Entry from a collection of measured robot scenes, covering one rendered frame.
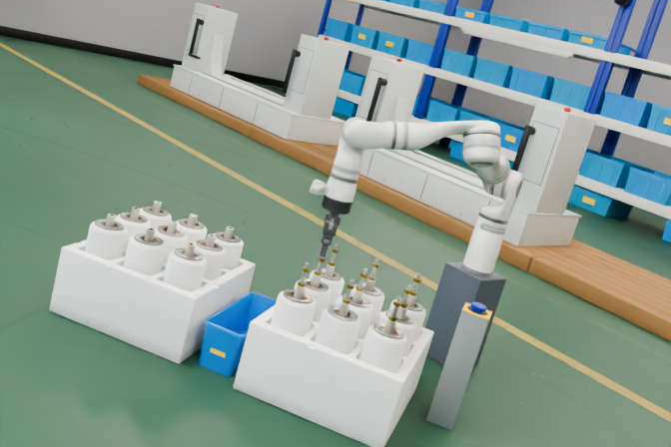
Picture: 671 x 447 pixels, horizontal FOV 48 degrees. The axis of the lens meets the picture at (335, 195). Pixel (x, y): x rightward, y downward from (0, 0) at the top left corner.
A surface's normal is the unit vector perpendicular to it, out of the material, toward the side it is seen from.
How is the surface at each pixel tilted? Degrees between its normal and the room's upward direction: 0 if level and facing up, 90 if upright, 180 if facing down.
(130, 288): 90
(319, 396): 90
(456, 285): 90
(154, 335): 90
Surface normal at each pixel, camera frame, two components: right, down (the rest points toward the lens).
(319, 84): 0.65, 0.33
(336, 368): -0.30, 0.12
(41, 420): 0.26, -0.94
